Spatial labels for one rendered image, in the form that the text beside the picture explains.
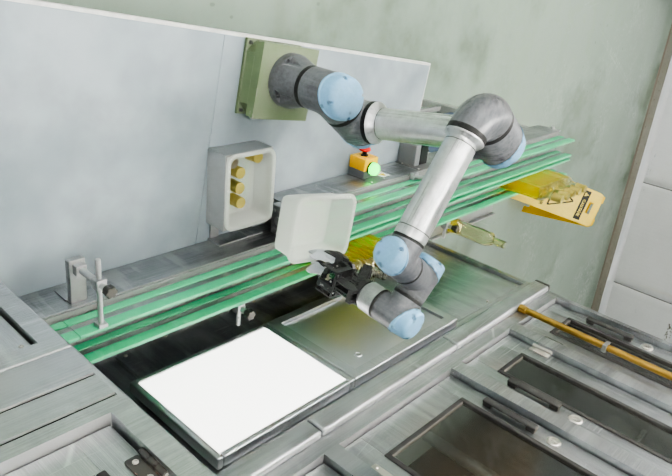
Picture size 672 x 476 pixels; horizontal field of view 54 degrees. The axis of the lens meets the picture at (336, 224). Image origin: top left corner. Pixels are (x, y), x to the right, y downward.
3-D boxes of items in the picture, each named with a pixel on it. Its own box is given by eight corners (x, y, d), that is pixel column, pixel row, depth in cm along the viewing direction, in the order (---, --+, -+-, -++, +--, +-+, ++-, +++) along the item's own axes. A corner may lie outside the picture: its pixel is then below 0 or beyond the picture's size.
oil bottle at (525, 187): (498, 187, 289) (558, 207, 272) (500, 174, 287) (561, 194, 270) (504, 184, 293) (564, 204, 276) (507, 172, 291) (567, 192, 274)
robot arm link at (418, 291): (434, 255, 146) (407, 296, 145) (452, 272, 155) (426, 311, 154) (408, 240, 151) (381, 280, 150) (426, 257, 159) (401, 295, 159)
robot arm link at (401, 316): (431, 315, 153) (411, 346, 153) (396, 291, 160) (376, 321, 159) (420, 306, 147) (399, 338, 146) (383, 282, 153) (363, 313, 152)
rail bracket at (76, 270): (54, 299, 157) (103, 340, 144) (49, 234, 151) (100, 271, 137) (74, 292, 160) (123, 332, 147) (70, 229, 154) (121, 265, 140)
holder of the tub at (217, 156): (205, 239, 191) (222, 249, 186) (207, 148, 180) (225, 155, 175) (251, 226, 203) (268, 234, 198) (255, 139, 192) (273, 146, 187)
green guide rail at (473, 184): (295, 238, 199) (314, 248, 194) (295, 235, 199) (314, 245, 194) (555, 152, 321) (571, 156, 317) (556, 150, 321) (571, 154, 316)
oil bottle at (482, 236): (441, 228, 264) (498, 252, 249) (445, 215, 263) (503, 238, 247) (448, 229, 269) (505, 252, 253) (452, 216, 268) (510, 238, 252)
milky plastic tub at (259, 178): (206, 223, 188) (225, 234, 183) (208, 148, 180) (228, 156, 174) (253, 210, 201) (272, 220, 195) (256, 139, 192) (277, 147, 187)
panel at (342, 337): (129, 392, 158) (217, 471, 138) (128, 381, 157) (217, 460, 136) (371, 283, 221) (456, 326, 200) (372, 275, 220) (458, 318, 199)
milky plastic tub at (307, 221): (275, 187, 163) (300, 197, 158) (334, 185, 180) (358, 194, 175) (264, 254, 167) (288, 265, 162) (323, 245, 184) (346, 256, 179)
